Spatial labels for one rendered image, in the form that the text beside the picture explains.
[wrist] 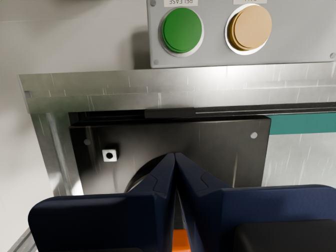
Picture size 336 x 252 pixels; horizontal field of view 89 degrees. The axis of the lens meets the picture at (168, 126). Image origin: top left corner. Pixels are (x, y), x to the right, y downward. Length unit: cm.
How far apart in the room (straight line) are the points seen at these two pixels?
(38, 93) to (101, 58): 11
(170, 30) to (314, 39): 16
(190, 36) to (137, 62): 13
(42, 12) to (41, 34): 3
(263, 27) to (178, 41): 8
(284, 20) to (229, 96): 9
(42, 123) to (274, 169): 35
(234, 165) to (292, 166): 14
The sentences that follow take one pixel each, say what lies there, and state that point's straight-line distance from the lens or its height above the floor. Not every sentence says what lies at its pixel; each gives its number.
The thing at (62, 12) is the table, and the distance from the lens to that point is 35.
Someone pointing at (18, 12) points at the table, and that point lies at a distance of 38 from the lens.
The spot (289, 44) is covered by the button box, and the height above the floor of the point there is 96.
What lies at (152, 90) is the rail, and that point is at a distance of 21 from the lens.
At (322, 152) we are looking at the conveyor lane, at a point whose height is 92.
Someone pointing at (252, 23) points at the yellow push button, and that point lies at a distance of 21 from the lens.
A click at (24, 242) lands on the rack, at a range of 33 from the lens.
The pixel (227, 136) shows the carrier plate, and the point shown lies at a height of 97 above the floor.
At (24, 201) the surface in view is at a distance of 50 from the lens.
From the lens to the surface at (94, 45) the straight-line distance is 32.
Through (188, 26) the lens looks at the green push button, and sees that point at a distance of 20.
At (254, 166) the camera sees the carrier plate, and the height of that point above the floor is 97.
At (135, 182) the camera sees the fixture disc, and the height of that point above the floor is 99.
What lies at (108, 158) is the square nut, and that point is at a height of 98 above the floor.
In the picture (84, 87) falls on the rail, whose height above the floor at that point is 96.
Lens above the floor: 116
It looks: 72 degrees down
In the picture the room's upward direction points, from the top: 177 degrees clockwise
